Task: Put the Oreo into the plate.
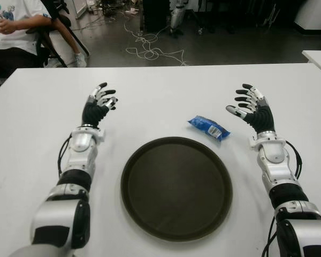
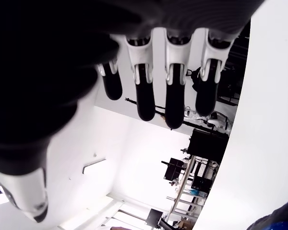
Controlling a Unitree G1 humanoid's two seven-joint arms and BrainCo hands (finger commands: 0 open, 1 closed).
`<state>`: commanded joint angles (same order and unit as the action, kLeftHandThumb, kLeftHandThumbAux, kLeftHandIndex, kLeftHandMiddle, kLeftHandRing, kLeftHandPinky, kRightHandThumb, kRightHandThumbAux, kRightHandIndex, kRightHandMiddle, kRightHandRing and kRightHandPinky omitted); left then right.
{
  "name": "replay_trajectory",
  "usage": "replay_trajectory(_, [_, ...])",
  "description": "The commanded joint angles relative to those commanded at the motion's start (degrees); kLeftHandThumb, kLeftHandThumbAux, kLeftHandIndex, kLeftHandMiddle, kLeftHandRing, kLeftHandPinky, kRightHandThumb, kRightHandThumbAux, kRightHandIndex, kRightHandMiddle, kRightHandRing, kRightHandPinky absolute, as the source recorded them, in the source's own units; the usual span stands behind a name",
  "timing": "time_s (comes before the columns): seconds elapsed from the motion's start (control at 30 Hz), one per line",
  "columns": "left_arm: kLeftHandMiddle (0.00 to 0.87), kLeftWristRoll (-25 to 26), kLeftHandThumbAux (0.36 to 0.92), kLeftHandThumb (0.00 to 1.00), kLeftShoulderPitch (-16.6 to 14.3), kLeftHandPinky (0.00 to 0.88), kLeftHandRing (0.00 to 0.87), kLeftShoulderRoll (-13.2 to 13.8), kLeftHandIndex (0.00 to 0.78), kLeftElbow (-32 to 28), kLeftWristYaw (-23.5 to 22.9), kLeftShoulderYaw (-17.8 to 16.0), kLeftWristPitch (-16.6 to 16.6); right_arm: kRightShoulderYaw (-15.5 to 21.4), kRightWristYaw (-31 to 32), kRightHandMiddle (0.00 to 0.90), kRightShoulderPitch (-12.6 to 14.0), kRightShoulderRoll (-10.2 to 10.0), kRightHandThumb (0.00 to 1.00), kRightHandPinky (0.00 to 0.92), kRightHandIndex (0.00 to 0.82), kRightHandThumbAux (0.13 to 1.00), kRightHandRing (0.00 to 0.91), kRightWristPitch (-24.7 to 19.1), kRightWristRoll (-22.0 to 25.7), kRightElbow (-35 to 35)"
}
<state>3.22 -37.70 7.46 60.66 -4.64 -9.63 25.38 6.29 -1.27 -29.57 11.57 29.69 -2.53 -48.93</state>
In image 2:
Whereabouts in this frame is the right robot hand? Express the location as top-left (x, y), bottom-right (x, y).
top-left (0, 0), bottom-right (265, 224)

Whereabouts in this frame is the blue Oreo packet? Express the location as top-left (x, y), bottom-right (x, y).
top-left (246, 194), bottom-right (288, 230)

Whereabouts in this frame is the long black pole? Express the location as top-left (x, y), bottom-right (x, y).
top-left (124, 97), bottom-right (197, 129)

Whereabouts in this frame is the black square panel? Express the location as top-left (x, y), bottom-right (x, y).
top-left (161, 157), bottom-right (183, 183)

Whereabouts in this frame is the black cabinet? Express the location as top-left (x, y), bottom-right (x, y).
top-left (187, 128), bottom-right (230, 166)

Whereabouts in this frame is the aluminium shelf rack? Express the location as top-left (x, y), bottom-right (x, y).
top-left (167, 155), bottom-right (221, 227)

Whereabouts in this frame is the black monitor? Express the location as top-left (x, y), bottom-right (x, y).
top-left (146, 208), bottom-right (164, 227)

